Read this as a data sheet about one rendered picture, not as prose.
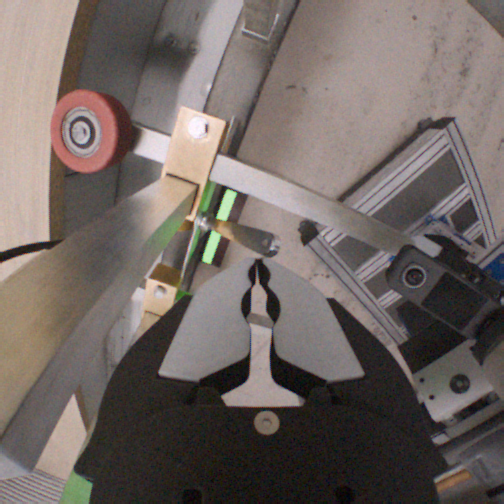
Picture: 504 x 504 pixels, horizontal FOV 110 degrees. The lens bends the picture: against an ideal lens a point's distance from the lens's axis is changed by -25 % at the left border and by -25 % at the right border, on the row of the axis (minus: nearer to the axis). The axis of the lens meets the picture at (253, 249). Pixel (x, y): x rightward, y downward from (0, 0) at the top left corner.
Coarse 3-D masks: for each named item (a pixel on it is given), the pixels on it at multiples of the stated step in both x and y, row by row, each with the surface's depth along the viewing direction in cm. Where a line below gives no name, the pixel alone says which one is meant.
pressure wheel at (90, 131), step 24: (72, 96) 17; (96, 96) 17; (72, 120) 18; (96, 120) 18; (120, 120) 19; (72, 144) 19; (96, 144) 19; (120, 144) 20; (72, 168) 20; (96, 168) 20
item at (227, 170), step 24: (144, 144) 24; (168, 144) 24; (216, 168) 25; (240, 168) 25; (264, 192) 26; (288, 192) 26; (312, 192) 26; (312, 216) 28; (336, 216) 28; (360, 216) 28; (360, 240) 29; (384, 240) 29; (408, 240) 29
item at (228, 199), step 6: (228, 192) 42; (234, 192) 42; (228, 198) 43; (222, 204) 43; (228, 204) 43; (222, 210) 44; (228, 210) 44; (222, 216) 44; (216, 234) 46; (210, 240) 47; (216, 240) 47; (210, 246) 47; (210, 252) 48; (204, 258) 49; (210, 258) 49
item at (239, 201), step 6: (240, 198) 43; (234, 204) 43; (240, 204) 43; (234, 210) 44; (240, 210) 44; (234, 216) 44; (234, 222) 45; (222, 240) 47; (228, 240) 47; (222, 246) 47; (216, 252) 48; (222, 252) 48; (216, 258) 49; (216, 264) 49
